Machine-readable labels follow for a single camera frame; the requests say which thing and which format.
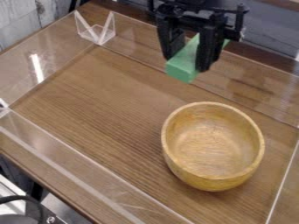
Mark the clear acrylic corner bracket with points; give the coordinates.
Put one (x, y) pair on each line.
(99, 34)

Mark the brown wooden bowl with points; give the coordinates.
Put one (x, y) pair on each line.
(213, 145)

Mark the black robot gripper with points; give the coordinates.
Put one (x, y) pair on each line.
(218, 19)

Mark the black metal base plate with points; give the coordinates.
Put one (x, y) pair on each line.
(55, 208)

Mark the clear acrylic tray wall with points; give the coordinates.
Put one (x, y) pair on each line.
(90, 187)

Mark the green rectangular block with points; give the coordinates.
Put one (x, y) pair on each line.
(181, 65)

